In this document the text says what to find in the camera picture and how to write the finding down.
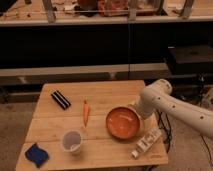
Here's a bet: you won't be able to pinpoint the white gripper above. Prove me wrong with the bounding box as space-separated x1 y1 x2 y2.
127 102 153 131

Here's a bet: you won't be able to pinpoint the orange ceramic bowl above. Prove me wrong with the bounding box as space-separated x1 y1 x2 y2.
106 107 140 140

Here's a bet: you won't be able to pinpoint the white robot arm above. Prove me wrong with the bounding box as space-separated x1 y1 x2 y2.
129 79 213 139

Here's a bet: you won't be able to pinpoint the white plastic bottle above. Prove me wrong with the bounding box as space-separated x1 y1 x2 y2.
131 127 161 159

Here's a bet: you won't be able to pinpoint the black box on shelf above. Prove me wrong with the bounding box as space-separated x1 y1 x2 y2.
165 45 213 75

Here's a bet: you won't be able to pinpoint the orange carrot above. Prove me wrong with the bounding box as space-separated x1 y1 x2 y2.
83 100 90 127

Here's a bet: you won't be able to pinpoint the wooden table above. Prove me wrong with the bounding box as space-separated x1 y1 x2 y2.
15 80 168 171

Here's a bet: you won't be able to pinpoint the clear plastic cup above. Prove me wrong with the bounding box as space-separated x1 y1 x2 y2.
61 130 82 155

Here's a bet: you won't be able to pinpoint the black striped box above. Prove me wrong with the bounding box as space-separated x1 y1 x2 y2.
51 90 71 110

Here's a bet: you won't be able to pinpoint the long wooden shelf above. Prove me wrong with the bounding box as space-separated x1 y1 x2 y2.
0 0 213 27

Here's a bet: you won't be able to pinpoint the black cables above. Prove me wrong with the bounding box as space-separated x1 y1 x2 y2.
154 109 174 153

